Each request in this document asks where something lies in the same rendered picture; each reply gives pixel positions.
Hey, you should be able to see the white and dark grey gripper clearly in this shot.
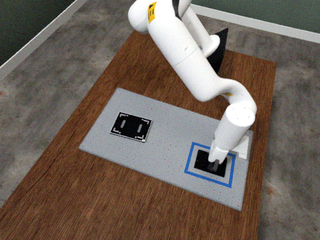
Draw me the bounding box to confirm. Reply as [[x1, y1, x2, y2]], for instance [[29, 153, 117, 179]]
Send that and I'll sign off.
[[207, 140, 229, 172]]

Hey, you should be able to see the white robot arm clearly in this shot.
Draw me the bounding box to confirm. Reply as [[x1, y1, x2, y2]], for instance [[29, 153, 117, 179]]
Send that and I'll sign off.
[[128, 0, 257, 162]]

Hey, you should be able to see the blue tape rectangle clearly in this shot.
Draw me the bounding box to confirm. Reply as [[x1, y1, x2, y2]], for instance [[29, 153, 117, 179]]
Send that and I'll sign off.
[[184, 142, 236, 188]]

